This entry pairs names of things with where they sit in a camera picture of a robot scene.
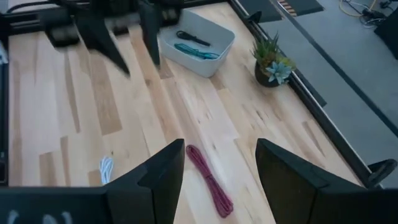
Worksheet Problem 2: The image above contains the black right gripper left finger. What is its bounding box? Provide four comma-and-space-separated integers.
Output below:
104, 139, 186, 224

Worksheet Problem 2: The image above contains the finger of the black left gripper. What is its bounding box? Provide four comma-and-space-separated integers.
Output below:
76, 18, 131, 77
138, 0, 162, 68

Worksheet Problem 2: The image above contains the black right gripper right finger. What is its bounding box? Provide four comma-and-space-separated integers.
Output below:
255, 138, 343, 224

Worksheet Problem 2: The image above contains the black USB-C cable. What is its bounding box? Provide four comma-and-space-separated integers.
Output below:
175, 30, 211, 47

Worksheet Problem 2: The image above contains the teal USB-C cable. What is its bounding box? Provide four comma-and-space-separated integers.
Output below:
173, 42, 221, 60

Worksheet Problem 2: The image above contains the white USB-C cable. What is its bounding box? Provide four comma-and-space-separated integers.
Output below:
98, 156, 114, 186

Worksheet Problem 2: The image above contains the red USB-C cable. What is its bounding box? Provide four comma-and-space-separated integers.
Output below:
185, 144, 234, 218

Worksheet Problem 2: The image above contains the translucent grey plastic bin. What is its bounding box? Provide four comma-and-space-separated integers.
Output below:
157, 8, 236, 78

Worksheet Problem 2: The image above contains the potted succulent plant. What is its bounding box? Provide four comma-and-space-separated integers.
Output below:
251, 32, 297, 88

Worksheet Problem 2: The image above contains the black hazard-striped floor mat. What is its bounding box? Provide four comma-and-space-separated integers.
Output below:
278, 0, 324, 16

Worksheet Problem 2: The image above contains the black frame handle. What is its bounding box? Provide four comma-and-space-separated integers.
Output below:
248, 11, 262, 24
366, 158, 398, 189

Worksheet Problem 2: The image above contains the yellow floor cable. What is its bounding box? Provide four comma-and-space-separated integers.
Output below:
338, 0, 379, 18

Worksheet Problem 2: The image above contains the black cable bundle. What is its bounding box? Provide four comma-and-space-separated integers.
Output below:
360, 0, 398, 27

